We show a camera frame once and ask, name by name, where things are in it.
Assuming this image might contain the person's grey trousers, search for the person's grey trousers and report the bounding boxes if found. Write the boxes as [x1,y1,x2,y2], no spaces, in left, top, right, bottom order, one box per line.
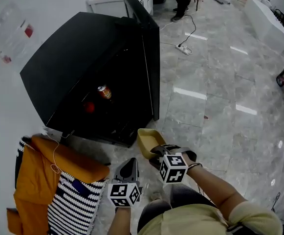
[136,182,217,233]

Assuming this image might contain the person's shoe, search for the person's shoe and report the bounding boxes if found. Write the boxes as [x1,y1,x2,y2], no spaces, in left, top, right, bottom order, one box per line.
[149,191,165,202]

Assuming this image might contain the black floor cable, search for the black floor cable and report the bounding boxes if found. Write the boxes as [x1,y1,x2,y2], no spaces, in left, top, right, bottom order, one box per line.
[270,191,282,213]

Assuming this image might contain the orange cushioned chair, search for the orange cushioned chair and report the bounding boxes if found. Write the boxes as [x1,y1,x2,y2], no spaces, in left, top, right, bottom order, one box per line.
[6,135,110,235]

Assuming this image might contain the red round fruit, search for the red round fruit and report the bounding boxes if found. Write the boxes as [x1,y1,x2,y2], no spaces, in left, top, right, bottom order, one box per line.
[83,101,95,114]

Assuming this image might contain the thin white cable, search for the thin white cable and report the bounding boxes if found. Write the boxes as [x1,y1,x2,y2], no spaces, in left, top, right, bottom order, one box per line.
[43,130,62,174]

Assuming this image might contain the person's pale yellow shirt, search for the person's pale yellow shirt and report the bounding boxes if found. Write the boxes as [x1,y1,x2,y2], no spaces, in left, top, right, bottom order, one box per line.
[138,201,284,235]

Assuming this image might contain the black power cable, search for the black power cable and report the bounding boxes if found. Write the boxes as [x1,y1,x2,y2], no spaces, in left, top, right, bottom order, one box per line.
[178,13,197,47]

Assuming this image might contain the orange drink can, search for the orange drink can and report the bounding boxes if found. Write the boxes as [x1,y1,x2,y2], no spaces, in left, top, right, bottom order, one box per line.
[97,84,112,100]

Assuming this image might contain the black white striped knit blanket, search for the black white striped knit blanket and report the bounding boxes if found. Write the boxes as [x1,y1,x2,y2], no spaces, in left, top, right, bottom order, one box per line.
[15,136,108,235]

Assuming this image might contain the clear wall document pockets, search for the clear wall document pockets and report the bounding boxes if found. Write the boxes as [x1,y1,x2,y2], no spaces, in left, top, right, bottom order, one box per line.
[0,1,36,65]

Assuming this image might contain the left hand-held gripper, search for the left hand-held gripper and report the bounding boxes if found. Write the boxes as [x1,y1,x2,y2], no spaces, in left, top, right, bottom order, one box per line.
[107,157,143,208]

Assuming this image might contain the person's left forearm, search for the person's left forearm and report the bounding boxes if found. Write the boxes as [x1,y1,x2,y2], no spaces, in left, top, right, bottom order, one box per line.
[111,206,133,235]

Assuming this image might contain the person's right forearm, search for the person's right forearm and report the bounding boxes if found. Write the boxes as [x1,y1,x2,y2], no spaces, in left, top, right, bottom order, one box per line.
[185,162,248,221]

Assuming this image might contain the white rectangular box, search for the white rectangular box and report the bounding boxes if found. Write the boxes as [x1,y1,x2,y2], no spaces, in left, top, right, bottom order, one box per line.
[243,0,284,56]

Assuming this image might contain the white power strip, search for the white power strip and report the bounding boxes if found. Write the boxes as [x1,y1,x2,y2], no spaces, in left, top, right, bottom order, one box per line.
[175,44,193,56]

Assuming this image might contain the black mini fridge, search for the black mini fridge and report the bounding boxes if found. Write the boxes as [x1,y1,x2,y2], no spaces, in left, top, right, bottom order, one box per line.
[20,0,161,148]

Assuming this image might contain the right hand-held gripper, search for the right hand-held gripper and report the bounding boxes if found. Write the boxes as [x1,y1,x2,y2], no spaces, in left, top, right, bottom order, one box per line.
[148,144,197,184]

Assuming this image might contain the beige plastic container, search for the beige plastic container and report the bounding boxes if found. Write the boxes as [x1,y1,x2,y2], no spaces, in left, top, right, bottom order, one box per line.
[137,128,168,160]

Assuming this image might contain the white cabinet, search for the white cabinet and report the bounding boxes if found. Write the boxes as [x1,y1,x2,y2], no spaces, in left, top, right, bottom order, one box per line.
[86,0,154,19]

